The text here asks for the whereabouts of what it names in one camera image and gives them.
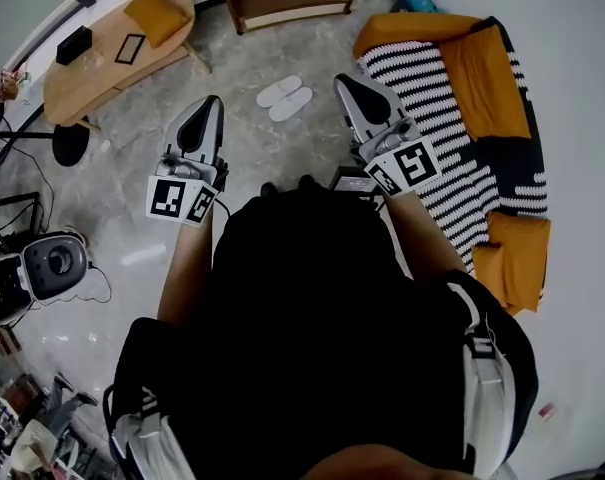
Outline black standing fan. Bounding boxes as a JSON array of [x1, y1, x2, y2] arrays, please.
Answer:
[[0, 122, 91, 185]]

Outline black rectangular frame stand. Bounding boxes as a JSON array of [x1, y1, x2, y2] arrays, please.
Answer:
[[0, 191, 41, 249]]

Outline wooden table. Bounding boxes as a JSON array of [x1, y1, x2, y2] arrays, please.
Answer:
[[42, 0, 213, 132]]

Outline person's right white backpack strap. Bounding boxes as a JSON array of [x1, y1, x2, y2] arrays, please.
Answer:
[[444, 280, 516, 477]]

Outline large orange cushion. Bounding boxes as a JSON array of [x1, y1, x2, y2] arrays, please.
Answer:
[[439, 25, 532, 143]]

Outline white slipper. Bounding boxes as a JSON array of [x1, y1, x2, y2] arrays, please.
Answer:
[[255, 75, 302, 108], [268, 86, 314, 123]]

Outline person's left white backpack strap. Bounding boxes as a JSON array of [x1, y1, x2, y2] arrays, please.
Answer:
[[109, 387, 193, 480]]

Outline person's black shirt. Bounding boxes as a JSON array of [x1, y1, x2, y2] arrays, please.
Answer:
[[104, 187, 539, 480]]

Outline black floor cable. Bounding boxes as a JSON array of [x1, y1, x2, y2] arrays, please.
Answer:
[[11, 145, 57, 237]]

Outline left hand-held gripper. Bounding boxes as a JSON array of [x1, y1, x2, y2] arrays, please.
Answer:
[[145, 94, 231, 228]]

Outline black white striped blanket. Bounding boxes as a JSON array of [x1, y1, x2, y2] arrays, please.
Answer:
[[356, 16, 549, 274]]

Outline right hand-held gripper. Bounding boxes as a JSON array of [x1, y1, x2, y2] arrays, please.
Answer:
[[333, 72, 444, 200]]

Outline thin floor cable with adapter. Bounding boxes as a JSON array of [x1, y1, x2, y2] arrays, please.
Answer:
[[64, 262, 113, 305]]

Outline black rectangular box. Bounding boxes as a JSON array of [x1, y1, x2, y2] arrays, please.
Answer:
[[56, 25, 93, 65]]

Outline orange sofa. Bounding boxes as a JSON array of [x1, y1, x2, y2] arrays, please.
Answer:
[[352, 11, 553, 318]]

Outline person's left forearm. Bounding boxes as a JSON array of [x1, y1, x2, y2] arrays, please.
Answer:
[[156, 217, 214, 327]]

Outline small orange cushion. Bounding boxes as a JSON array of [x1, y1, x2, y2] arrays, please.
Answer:
[[470, 244, 508, 309]]

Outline black box with label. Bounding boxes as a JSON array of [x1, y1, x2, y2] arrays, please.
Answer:
[[330, 165, 383, 202]]

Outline person's white backpack strap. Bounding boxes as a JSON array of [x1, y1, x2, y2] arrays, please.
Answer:
[[109, 387, 193, 480], [444, 280, 516, 477]]

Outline pink bundle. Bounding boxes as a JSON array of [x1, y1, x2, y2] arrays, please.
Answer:
[[0, 67, 33, 103]]

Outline person's right forearm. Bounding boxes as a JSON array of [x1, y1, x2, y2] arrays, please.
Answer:
[[384, 190, 468, 282]]

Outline black picture frame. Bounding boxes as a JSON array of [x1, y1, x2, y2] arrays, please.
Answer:
[[114, 32, 146, 66]]

